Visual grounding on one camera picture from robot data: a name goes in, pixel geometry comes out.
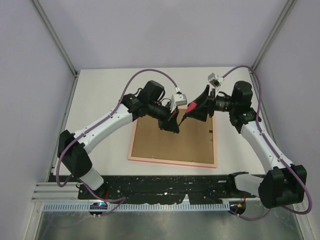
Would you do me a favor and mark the pink picture frame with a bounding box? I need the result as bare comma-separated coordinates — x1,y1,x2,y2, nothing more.
127,116,218,169

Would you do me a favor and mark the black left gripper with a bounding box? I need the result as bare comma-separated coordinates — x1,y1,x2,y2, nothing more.
147,100,180,133

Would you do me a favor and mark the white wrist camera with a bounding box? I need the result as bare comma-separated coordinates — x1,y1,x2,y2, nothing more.
207,73,224,94
170,93,188,112

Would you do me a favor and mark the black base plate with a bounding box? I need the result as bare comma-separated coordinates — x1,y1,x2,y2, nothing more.
94,175,254,205

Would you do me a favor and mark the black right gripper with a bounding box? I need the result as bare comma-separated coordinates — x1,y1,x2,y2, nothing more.
186,84,238,122

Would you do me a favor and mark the left aluminium corner post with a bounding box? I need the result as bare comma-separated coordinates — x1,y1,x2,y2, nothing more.
30,0,78,77

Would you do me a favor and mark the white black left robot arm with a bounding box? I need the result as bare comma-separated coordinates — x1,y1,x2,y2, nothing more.
57,80,187,199

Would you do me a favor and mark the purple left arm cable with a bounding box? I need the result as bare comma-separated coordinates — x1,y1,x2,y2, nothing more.
56,68,181,218

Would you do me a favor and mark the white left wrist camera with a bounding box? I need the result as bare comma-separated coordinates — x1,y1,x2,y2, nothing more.
170,93,188,112

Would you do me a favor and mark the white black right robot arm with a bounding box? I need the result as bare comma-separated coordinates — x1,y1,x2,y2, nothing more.
184,81,307,209

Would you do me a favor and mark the red handled screwdriver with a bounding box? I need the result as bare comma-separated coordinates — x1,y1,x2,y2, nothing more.
178,100,198,126

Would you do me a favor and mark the aluminium front rail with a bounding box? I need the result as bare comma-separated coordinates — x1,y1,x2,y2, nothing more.
31,181,306,202

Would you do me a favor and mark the white slotted cable duct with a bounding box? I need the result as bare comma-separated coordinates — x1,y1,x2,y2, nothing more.
42,201,230,212

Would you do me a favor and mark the right aluminium corner post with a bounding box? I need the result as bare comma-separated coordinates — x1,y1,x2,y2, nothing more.
252,0,297,71

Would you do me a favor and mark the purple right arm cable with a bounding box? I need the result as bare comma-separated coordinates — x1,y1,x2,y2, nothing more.
219,65,313,221

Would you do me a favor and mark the aluminium corner post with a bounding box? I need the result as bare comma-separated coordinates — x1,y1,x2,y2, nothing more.
252,0,297,71
30,0,78,77

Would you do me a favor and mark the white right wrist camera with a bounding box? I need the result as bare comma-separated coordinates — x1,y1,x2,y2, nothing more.
207,73,224,94

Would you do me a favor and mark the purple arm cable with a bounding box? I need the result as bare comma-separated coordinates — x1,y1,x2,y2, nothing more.
56,68,181,218
219,65,313,221

